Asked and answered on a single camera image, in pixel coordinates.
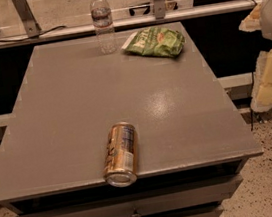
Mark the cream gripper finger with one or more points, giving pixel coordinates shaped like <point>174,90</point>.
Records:
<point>252,21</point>
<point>262,88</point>

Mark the green jalapeno chip bag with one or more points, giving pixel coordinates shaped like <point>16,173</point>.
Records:
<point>155,41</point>

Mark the clear plastic water bottle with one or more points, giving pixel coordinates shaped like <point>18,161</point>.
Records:
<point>103,25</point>

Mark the gold drink can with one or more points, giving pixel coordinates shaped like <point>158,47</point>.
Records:
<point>120,163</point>

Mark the grey drawer cabinet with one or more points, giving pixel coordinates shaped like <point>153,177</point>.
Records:
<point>95,135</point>

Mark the grey metal bracket left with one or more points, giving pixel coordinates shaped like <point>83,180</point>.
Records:
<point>32,28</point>

